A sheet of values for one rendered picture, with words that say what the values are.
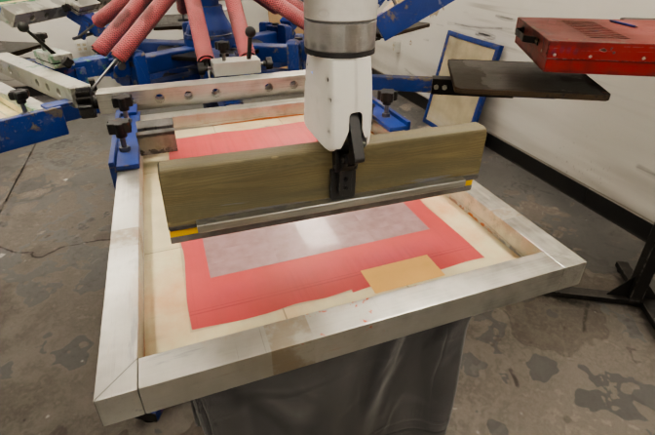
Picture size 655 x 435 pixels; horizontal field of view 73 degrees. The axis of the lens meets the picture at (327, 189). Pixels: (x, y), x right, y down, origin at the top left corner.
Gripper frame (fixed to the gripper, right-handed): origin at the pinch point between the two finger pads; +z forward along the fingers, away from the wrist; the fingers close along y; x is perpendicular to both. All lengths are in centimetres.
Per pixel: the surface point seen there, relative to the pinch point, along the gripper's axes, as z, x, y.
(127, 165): 10.3, -26.8, -34.5
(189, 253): 14.8, -18.6, -10.5
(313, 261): 14.6, -2.3, -2.4
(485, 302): 13.0, 14.3, 13.9
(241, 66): 4, 1, -73
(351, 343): 13.4, -3.3, 13.9
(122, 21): -2, -28, -119
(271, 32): 8, 26, -143
